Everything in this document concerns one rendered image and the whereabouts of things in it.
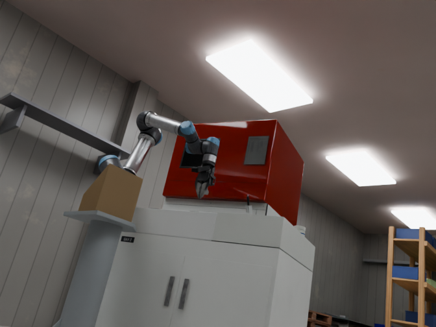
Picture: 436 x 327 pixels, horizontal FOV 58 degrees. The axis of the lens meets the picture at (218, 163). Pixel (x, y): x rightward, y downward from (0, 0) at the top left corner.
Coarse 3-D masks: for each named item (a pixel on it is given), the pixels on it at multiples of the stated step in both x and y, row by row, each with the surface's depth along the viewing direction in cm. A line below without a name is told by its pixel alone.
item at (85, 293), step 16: (96, 224) 191; (112, 224) 193; (128, 224) 190; (96, 240) 188; (112, 240) 192; (80, 256) 188; (96, 256) 186; (112, 256) 192; (80, 272) 183; (96, 272) 184; (80, 288) 181; (96, 288) 183; (64, 304) 182; (80, 304) 178; (96, 304) 182; (64, 320) 177; (80, 320) 176; (96, 320) 184
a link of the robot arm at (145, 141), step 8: (152, 128) 245; (144, 136) 244; (152, 136) 245; (160, 136) 252; (136, 144) 242; (144, 144) 241; (152, 144) 247; (136, 152) 236; (144, 152) 239; (128, 160) 233; (136, 160) 233; (128, 168) 228; (136, 168) 232
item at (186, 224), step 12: (144, 216) 219; (156, 216) 216; (168, 216) 212; (180, 216) 209; (192, 216) 206; (204, 216) 202; (216, 216) 199; (144, 228) 216; (156, 228) 212; (168, 228) 209; (180, 228) 206; (192, 228) 203; (204, 228) 200
